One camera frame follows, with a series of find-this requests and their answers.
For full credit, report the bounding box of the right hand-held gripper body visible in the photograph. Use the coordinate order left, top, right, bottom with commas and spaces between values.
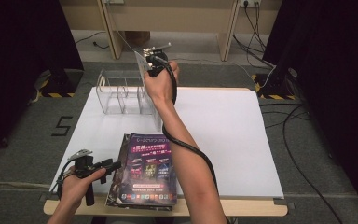
142, 42, 172, 78

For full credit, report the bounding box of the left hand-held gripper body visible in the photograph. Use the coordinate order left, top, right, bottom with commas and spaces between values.
67, 148, 103, 207

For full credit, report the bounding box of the dark blue purple-backed magazine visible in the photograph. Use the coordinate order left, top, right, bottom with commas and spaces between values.
117, 133, 179, 207

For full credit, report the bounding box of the clear acrylic magazine rack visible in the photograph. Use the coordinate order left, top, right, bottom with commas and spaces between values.
95, 69, 162, 116

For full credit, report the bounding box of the person's right hand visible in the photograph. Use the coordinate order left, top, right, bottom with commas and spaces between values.
143, 60, 181, 106

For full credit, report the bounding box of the person's left hand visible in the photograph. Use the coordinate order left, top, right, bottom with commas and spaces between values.
57, 168, 107, 216

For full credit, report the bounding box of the brown cardboard box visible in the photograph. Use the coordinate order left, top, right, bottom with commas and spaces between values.
124, 30, 152, 47

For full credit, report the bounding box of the beige wooden desk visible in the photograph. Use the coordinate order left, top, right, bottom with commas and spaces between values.
59, 0, 282, 63

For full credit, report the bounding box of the grey tape piece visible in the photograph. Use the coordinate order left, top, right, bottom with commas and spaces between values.
273, 197, 296, 210
38, 192, 60, 203

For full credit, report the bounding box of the white table mat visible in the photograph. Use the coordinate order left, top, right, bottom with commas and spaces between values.
48, 86, 285, 200

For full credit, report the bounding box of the black curtain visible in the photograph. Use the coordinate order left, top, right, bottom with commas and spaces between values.
0, 0, 85, 162
262, 0, 358, 218

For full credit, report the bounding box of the left hand-held gripper cable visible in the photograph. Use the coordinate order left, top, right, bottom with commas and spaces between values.
49, 159, 78, 202

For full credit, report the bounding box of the hand-held gripper cable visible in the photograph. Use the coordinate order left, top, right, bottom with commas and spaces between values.
153, 55, 220, 195
49, 159, 78, 202

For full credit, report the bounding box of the black plug cable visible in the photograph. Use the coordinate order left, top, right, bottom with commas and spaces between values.
92, 40, 110, 50

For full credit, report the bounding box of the right hand-held gripper cable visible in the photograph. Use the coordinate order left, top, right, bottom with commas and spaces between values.
153, 55, 220, 195

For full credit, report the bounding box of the black cable bundle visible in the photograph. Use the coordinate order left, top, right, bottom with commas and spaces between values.
232, 1, 276, 69

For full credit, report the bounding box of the thin black floor cable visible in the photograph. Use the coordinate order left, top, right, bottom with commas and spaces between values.
259, 102, 311, 129

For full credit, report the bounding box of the long black floor cable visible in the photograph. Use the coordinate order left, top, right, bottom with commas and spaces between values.
281, 104, 344, 224

